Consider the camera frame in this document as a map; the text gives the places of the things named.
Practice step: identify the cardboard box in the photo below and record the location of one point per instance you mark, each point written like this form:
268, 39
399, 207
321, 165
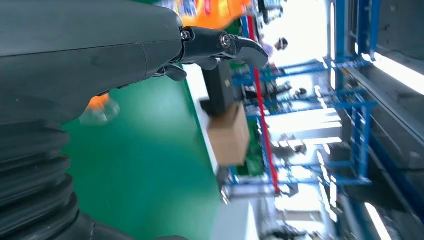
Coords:
228, 139

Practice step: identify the long ceiling light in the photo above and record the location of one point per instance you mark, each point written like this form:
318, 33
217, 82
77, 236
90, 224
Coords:
377, 222
397, 74

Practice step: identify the red pole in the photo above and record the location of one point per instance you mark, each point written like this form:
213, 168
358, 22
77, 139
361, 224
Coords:
261, 109

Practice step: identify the orange detergent bottle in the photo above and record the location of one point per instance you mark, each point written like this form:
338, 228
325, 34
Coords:
99, 109
212, 13

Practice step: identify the green plastic crate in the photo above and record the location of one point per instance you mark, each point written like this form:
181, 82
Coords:
253, 155

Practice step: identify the person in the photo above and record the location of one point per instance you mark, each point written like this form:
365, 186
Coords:
280, 44

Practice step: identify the green table mat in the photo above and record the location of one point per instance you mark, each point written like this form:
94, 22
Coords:
149, 159

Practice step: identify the large white table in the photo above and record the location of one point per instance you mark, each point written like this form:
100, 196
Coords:
232, 222

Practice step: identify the blue steel rack frame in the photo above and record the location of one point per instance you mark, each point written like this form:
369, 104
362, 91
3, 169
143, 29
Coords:
298, 68
359, 142

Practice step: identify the black carry case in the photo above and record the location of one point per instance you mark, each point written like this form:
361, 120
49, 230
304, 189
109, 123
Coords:
220, 92

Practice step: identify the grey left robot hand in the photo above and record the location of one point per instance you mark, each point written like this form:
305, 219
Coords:
82, 43

